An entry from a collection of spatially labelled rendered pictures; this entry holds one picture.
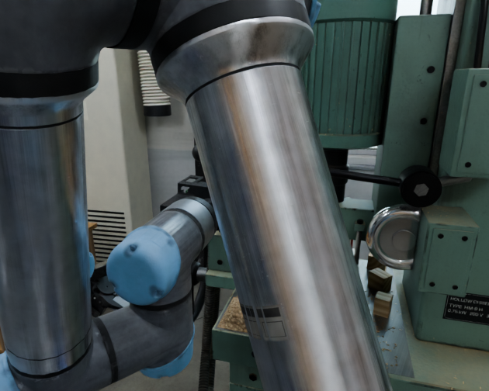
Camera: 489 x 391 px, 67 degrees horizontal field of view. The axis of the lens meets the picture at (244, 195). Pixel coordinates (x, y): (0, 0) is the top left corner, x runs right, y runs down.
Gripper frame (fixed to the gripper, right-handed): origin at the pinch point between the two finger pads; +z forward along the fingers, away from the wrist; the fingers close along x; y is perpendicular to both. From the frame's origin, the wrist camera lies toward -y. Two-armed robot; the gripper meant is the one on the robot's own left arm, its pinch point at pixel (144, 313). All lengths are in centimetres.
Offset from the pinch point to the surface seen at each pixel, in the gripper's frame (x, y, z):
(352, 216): -7, -47, 24
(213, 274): -1.9, -19.1, 8.1
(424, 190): 6, -61, 27
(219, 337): 19.7, -24.9, 14.8
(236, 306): 16.2, -29.3, 14.2
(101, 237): -108, 81, -60
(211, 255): -3.3, -21.8, 5.2
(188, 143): -139, 12, -51
